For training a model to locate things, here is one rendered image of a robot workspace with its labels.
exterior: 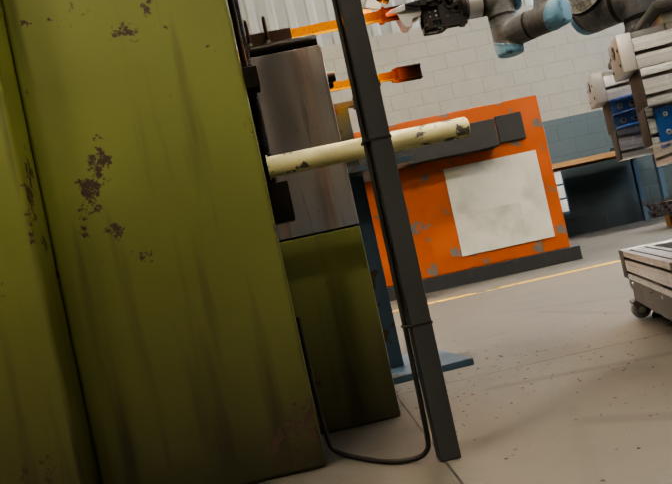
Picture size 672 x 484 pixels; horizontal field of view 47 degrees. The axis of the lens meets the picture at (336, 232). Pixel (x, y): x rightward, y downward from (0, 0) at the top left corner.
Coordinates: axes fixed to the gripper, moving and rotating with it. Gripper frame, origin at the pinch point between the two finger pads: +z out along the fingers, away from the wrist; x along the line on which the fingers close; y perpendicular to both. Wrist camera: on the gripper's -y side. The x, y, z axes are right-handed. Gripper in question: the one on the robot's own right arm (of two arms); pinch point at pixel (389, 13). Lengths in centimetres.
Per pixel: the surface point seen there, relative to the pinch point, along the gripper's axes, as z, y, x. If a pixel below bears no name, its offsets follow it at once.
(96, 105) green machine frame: 72, 20, -44
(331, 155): 27, 39, -39
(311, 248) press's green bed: 35, 56, -16
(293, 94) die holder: 30.7, 19.4, -16.0
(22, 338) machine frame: 92, 61, -55
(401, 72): -7.6, 8.5, 36.3
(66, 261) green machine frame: 84, 49, -45
